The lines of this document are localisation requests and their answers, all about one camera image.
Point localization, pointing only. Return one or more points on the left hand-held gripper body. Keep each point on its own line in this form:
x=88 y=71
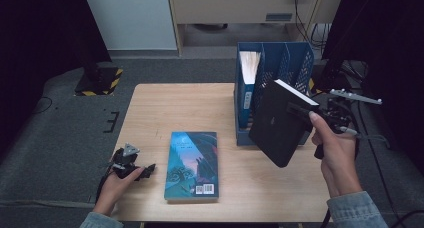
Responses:
x=123 y=161

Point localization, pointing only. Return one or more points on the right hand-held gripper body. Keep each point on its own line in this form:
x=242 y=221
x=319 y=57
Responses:
x=340 y=116

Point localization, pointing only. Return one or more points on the black book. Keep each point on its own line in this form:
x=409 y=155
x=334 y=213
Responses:
x=276 y=131

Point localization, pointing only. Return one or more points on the blue illustrated book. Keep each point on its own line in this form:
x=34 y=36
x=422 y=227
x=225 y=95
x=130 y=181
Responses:
x=190 y=164

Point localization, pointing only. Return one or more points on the blue file rack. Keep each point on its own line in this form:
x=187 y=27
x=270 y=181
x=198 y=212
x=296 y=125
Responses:
x=283 y=59

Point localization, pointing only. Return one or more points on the person's left hand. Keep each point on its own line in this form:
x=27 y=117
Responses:
x=115 y=188

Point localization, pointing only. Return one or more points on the person's right hand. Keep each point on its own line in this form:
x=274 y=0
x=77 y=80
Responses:
x=338 y=154

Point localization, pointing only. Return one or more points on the black yellow striped stand base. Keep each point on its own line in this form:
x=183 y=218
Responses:
x=328 y=84
x=100 y=81

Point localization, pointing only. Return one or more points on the dark curtain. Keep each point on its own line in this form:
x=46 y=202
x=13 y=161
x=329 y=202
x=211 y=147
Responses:
x=33 y=38
x=393 y=38

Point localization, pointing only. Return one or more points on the gray label plate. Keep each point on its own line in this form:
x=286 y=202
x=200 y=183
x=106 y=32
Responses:
x=279 y=17

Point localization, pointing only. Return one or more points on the beige wooden desk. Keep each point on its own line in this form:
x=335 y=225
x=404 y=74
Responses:
x=226 y=8

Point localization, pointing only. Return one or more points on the white cabinet panel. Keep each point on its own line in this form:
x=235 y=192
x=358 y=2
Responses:
x=130 y=18

